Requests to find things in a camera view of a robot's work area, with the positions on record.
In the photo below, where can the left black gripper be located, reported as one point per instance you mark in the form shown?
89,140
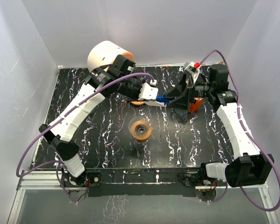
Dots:
139,83

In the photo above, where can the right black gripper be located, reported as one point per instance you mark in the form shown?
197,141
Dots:
181,101

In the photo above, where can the coffee filter packet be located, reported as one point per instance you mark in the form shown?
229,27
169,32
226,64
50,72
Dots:
195,105

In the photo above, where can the white paper coffee filter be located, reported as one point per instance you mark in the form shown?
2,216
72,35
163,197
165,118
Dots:
154,103

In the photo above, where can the clear glass dripper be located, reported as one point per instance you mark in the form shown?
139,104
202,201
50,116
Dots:
139,128

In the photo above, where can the glass carafe with brown band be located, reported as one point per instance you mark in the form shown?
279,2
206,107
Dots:
141,146

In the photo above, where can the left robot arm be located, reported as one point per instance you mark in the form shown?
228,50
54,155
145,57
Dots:
104,79

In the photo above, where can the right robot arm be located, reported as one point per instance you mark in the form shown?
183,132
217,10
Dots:
250,166

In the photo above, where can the dark glass dripper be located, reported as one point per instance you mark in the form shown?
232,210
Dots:
179,115

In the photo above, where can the white round drawer cabinet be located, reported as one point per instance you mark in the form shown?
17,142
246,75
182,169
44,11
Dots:
105,53

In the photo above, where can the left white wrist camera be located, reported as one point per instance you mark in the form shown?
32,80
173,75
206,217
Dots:
148,93

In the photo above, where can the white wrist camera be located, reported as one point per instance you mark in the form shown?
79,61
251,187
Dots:
194,69
148,93

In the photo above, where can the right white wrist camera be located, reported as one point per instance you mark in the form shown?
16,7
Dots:
194,69

